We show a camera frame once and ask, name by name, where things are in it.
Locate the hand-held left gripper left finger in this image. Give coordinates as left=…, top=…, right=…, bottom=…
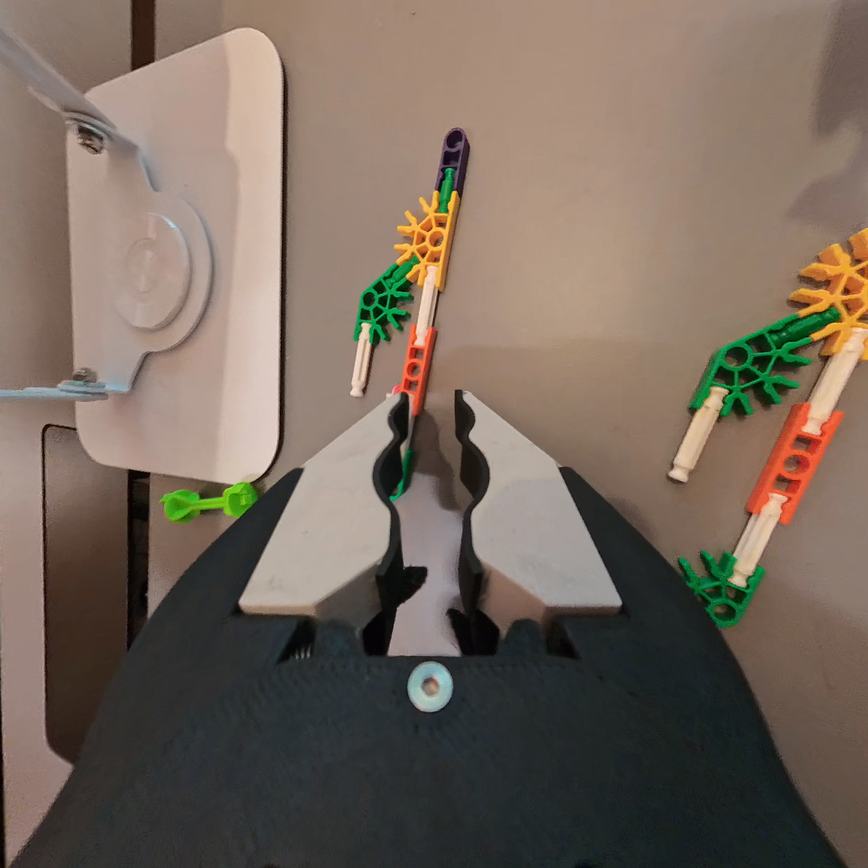
left=239, top=392, right=413, bottom=655

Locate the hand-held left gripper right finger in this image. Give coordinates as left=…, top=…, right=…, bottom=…
left=453, top=390, right=623, bottom=655

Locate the colourful rod and connector assembly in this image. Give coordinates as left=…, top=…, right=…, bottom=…
left=351, top=127, right=470, bottom=499
left=668, top=229, right=868, bottom=630

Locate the lime green plastic piece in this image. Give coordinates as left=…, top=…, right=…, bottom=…
left=159, top=481, right=260, bottom=525

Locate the white stand base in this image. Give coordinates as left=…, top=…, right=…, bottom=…
left=0, top=24, right=286, bottom=486

